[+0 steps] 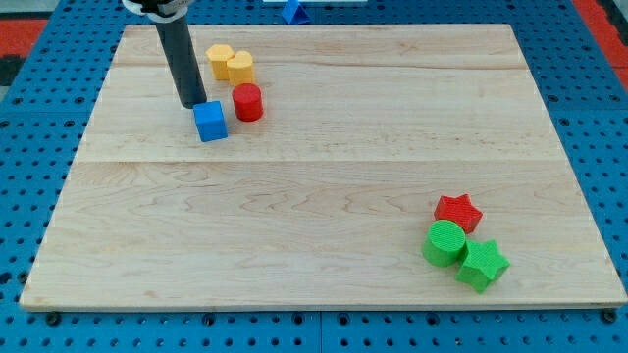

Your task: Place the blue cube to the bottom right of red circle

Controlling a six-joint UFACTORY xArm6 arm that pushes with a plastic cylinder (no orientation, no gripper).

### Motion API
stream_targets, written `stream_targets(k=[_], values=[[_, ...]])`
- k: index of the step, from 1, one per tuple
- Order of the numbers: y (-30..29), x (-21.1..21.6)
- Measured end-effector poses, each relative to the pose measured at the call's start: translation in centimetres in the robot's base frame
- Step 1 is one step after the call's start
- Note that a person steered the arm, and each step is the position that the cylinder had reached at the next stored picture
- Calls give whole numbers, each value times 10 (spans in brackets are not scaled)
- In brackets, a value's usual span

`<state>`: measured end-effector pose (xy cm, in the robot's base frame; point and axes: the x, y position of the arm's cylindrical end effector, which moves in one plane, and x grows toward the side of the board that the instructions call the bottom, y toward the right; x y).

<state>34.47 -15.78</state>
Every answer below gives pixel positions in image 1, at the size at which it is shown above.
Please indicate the blue cube block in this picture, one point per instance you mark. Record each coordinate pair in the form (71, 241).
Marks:
(210, 121)

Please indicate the wooden board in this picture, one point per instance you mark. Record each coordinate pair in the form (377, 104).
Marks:
(325, 202)

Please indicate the red cylinder block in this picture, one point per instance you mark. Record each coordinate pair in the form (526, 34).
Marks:
(248, 102)

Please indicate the yellow heart block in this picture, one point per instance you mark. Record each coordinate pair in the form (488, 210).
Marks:
(241, 68)

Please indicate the green cylinder block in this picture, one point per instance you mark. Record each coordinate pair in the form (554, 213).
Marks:
(444, 242)

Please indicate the red star block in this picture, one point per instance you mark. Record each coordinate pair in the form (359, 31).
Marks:
(460, 210)

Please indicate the yellow pentagon block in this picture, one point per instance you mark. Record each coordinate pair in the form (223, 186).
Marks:
(218, 55)

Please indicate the blue triangle block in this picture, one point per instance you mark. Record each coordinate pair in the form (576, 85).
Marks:
(294, 13)

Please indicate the green star block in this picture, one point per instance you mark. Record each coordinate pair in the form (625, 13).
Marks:
(481, 264)

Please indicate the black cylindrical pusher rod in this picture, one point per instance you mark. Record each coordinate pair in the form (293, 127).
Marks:
(180, 55)

